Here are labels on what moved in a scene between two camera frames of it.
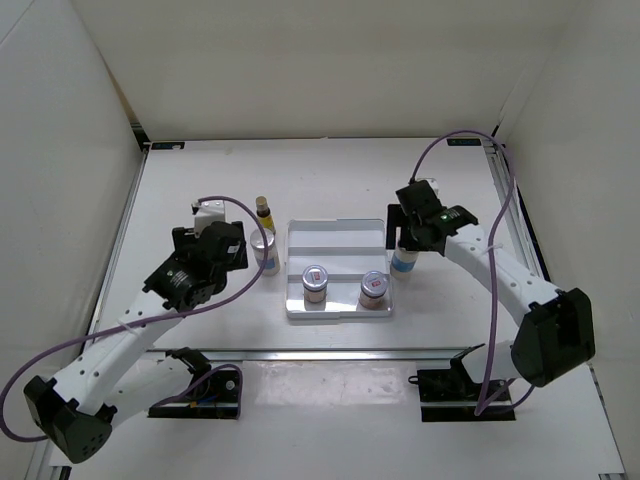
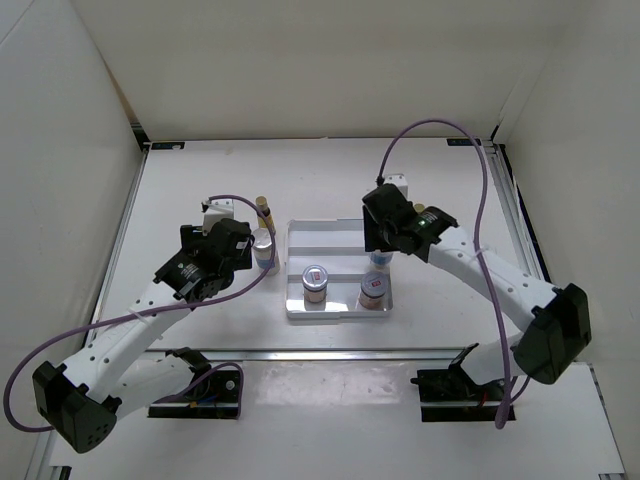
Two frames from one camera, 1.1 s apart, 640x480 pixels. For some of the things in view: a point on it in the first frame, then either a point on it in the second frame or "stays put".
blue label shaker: x=402 y=263 -> x=381 y=257
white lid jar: x=314 y=283 stays put
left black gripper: x=184 y=239 stays put
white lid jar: x=373 y=287 stays put
